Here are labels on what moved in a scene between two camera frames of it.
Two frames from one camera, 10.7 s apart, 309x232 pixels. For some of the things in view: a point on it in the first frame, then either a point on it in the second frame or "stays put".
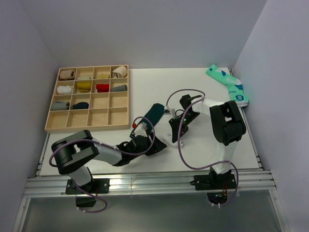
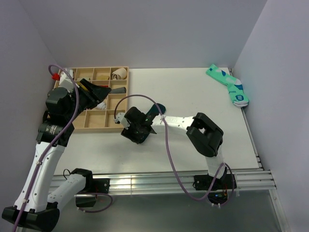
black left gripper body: [150, 148] -> [84, 102]
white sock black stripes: [165, 136] -> [101, 106]
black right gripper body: [188, 118] -> [133, 130]
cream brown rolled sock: [119, 72] stays put
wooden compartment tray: [90, 97] stays put
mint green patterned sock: [234, 85] stays put
